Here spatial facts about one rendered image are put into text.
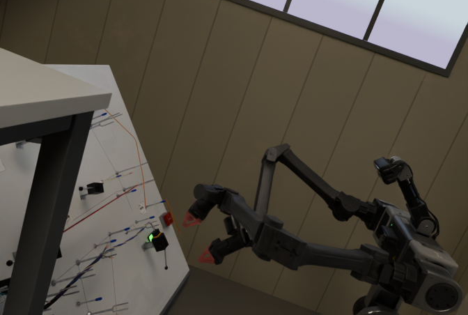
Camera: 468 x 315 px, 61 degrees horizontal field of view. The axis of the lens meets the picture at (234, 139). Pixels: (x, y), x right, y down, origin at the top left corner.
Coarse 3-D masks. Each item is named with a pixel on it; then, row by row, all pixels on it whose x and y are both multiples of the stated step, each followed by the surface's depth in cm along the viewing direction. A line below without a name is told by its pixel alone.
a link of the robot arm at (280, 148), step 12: (264, 156) 173; (276, 156) 172; (288, 156) 174; (300, 168) 172; (312, 180) 170; (324, 180) 171; (324, 192) 168; (336, 192) 168; (348, 204) 163; (336, 216) 168
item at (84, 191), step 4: (88, 184) 131; (92, 184) 130; (96, 184) 131; (100, 184) 133; (80, 188) 126; (84, 188) 127; (88, 188) 129; (92, 188) 130; (96, 188) 130; (100, 188) 132; (80, 192) 133; (84, 192) 132; (88, 192) 130; (92, 192) 130; (96, 192) 131; (100, 192) 133; (80, 196) 132; (84, 196) 134
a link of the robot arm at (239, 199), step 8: (224, 200) 141; (232, 200) 134; (240, 200) 135; (224, 208) 138; (232, 208) 131; (240, 208) 125; (248, 208) 126; (240, 216) 123; (248, 216) 118; (256, 216) 118; (264, 216) 109; (272, 216) 110; (248, 224) 115; (256, 224) 110; (272, 224) 104; (280, 224) 104; (256, 232) 109; (256, 240) 109; (264, 256) 104
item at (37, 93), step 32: (0, 64) 41; (32, 64) 45; (0, 96) 32; (32, 96) 35; (64, 96) 38; (96, 96) 43; (0, 128) 33; (32, 128) 37; (64, 128) 42; (64, 160) 44; (32, 192) 45; (64, 192) 46; (32, 224) 46; (64, 224) 49; (32, 256) 47; (32, 288) 48
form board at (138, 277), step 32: (96, 128) 153; (128, 128) 176; (32, 160) 118; (96, 160) 147; (128, 160) 167; (0, 192) 104; (0, 224) 101; (96, 224) 136; (128, 224) 153; (160, 224) 175; (0, 256) 98; (64, 256) 118; (128, 256) 146; (160, 256) 167; (96, 288) 126; (128, 288) 141; (160, 288) 159
